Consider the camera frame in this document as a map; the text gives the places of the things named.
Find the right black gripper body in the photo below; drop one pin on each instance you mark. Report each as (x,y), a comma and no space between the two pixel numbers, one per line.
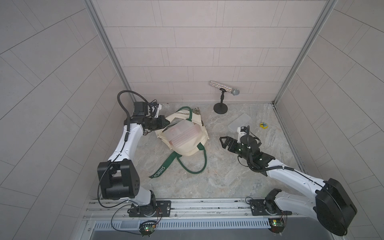
(240,152)

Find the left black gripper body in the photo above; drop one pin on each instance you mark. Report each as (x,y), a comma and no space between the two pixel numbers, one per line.
(153,123)

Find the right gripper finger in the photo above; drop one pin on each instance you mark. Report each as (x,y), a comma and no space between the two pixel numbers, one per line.
(227,140)
(231,146)

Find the clear translucent pencil case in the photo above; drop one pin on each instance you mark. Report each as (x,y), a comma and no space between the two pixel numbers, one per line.
(241,121)

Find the cream canvas tote bag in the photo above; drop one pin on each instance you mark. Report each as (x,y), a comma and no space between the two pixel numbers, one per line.
(181,120)

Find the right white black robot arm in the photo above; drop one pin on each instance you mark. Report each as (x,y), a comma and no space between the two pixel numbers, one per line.
(323,200)

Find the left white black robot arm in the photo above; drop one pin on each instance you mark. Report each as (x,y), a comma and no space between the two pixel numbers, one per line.
(118,177)

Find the pink translucent pencil case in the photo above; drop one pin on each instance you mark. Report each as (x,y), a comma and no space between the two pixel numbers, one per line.
(189,135)

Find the small yellow toy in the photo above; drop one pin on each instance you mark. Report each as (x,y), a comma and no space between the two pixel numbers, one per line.
(264,125)

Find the black microphone stand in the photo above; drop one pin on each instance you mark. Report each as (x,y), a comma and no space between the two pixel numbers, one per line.
(221,108)

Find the silver glitter microphone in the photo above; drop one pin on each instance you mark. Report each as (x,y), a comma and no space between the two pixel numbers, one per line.
(228,89)

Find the right green circuit board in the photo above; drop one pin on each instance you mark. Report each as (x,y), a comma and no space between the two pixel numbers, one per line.
(277,226)

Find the green circuit board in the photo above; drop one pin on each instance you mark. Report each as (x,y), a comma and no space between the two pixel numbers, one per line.
(277,226)
(147,228)

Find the left green circuit board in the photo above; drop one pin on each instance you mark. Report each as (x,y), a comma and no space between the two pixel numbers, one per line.
(147,228)

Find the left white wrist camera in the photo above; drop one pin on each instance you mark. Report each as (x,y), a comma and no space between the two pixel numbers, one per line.
(154,109)

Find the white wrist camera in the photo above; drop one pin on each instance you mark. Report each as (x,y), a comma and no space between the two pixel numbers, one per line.
(154,109)
(242,131)

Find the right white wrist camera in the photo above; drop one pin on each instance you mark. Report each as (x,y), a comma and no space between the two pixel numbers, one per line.
(242,131)

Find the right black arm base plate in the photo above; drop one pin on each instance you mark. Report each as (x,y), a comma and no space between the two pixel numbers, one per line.
(264,208)

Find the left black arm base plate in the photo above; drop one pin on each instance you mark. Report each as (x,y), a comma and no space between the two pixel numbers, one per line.
(157,210)

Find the aluminium mounting rail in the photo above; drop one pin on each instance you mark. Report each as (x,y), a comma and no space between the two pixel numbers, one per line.
(209,208)

